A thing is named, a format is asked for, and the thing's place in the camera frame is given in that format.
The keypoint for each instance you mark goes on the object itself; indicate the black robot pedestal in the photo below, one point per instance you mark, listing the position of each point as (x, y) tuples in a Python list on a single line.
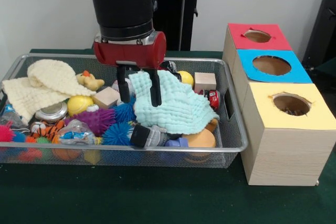
[(178, 14)]

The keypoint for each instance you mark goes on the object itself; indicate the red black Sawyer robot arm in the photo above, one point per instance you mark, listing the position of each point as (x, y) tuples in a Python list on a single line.
[(123, 6)]

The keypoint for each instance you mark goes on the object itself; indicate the yellow ball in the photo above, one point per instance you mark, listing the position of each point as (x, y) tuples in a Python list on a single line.
[(79, 105), (186, 78)]

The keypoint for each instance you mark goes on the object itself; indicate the black chair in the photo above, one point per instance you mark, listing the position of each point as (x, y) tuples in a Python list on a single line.
[(323, 24)]

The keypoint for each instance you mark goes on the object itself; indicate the wooden box with three holes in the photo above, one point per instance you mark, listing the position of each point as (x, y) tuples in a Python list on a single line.
[(283, 150)]

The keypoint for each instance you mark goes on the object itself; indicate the small wooden cube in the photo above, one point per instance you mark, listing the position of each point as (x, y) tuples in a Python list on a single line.
[(205, 81)]

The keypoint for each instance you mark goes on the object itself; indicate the pink spiky ball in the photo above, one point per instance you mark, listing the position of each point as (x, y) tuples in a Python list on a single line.
[(6, 132)]

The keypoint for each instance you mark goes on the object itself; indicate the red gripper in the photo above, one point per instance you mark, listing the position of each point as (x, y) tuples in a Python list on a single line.
[(131, 53)]

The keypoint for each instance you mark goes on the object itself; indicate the peach orange ball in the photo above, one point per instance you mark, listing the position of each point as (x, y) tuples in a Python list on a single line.
[(201, 140)]

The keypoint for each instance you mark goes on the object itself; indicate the cream yellow cloth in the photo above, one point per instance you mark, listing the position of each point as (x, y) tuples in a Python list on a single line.
[(47, 85)]

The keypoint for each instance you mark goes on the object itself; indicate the yellow rubber duck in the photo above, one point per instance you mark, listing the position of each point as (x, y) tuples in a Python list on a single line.
[(90, 81)]

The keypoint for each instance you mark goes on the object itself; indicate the multicolour cartoon print cloth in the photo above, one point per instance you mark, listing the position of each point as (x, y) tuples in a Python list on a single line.
[(289, 110)]

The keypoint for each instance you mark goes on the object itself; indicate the shallow clear mesh bin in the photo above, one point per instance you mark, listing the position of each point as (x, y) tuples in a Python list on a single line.
[(232, 129)]

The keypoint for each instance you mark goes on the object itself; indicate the mint green cloth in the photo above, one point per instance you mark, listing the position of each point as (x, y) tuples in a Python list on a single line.
[(178, 106)]

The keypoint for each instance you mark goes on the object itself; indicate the clear blue plastic packet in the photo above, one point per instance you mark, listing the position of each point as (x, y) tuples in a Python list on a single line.
[(76, 132)]

